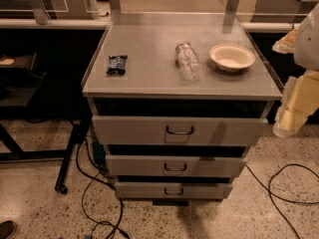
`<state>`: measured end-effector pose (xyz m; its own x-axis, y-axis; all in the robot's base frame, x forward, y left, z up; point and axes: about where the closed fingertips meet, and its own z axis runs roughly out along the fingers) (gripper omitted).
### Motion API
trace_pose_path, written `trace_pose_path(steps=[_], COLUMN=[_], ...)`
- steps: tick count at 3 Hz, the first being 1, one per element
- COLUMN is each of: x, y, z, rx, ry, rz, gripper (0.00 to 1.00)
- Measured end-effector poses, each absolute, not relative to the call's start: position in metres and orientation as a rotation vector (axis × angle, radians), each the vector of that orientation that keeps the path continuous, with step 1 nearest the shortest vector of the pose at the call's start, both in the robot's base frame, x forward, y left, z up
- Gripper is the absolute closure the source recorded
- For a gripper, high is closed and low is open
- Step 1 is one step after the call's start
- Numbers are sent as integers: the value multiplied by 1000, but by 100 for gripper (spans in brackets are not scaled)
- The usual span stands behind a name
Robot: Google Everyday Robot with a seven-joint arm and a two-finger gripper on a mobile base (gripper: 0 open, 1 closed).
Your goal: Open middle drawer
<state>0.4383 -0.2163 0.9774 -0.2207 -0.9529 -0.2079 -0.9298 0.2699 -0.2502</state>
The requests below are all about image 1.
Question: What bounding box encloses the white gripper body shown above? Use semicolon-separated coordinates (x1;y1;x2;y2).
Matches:
272;70;319;137

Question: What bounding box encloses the grey drawer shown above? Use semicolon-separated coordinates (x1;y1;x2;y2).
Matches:
93;116;267;146
107;155;245;177
115;182;232;199

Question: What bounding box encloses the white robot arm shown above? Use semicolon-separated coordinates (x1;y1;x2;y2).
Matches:
272;5;319;137

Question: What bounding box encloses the grey drawer cabinet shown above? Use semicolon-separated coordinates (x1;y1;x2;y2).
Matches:
81;11;286;207

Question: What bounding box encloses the grey top drawer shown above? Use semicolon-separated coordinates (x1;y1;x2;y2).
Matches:
93;116;267;146

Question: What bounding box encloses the grey bottom drawer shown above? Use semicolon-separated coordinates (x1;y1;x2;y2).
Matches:
115;182;232;199

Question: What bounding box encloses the white paper bowl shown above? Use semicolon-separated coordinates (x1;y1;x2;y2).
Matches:
209;44;255;73

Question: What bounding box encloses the clear plastic bottle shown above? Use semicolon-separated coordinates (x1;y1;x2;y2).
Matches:
175;41;201;82

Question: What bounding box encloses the dark snack bar wrapper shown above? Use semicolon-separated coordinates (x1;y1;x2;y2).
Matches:
107;55;128;76

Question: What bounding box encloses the dark shoe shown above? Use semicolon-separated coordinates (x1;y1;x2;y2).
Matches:
0;220;17;239

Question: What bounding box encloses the black cable on right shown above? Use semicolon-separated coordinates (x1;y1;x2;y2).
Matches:
244;163;319;239

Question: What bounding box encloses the black cable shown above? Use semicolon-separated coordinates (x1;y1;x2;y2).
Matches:
244;163;319;239
75;136;132;239

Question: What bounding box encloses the black cable on left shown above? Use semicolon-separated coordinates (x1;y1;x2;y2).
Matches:
75;136;132;239

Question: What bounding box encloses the black metal table frame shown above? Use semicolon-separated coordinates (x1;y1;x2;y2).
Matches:
0;54;91;194

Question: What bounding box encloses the white horizontal rail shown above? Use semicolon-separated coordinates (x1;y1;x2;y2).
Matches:
0;19;300;33

